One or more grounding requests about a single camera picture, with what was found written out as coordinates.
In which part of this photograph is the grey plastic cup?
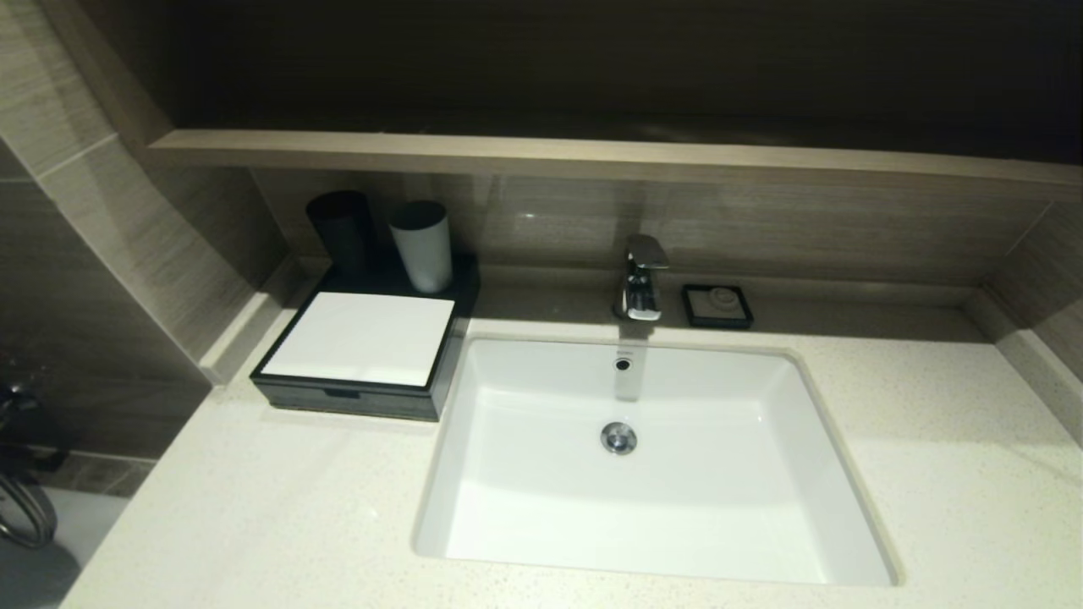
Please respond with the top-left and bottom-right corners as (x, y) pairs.
(388, 200), (454, 295)

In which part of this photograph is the black box with white top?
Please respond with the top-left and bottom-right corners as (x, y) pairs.
(250, 252), (481, 423)

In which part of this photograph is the chrome faucet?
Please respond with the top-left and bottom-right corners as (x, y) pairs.
(615, 234), (672, 322)

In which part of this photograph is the black square soap dish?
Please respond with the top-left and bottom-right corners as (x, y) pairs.
(682, 283), (755, 330)

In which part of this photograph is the chrome sink drain plug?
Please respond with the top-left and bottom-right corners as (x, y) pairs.
(601, 421), (639, 457)

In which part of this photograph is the black cup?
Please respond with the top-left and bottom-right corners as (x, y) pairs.
(306, 190), (379, 276)

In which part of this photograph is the white ceramic sink basin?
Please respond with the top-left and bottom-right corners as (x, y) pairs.
(412, 336), (903, 588)

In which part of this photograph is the wooden wall ledge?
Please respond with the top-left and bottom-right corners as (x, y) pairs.
(148, 129), (1083, 202)

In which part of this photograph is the dark cable loop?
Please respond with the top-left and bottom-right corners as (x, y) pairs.
(0, 474), (57, 551)

